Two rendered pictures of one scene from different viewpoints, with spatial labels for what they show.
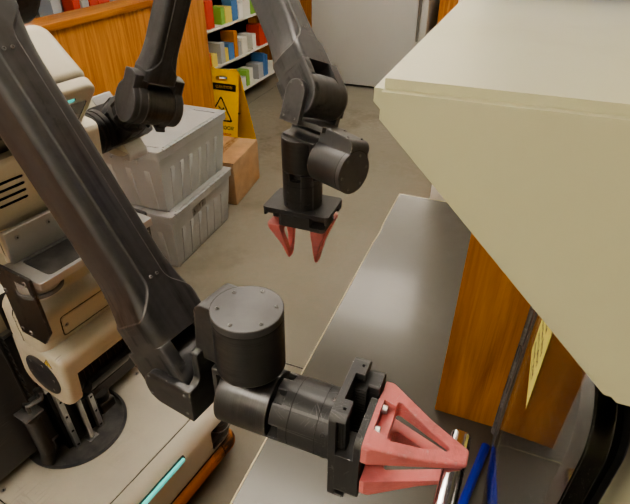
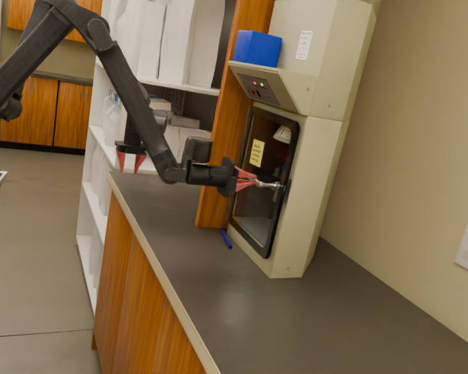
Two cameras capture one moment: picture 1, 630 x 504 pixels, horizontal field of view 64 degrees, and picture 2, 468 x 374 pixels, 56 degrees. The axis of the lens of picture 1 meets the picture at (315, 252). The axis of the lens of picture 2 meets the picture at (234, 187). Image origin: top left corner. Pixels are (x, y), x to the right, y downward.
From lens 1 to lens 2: 1.01 m
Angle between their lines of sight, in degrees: 48
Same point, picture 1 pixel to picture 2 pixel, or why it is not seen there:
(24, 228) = not seen: outside the picture
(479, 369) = (215, 199)
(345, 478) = (232, 185)
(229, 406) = (197, 172)
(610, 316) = (300, 99)
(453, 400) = (204, 219)
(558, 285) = (296, 95)
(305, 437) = (221, 176)
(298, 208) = (135, 145)
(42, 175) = (135, 99)
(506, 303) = not seen: hidden behind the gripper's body
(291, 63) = not seen: hidden behind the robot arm
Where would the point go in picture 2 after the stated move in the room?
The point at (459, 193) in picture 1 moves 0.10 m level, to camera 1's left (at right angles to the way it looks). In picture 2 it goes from (287, 83) to (261, 78)
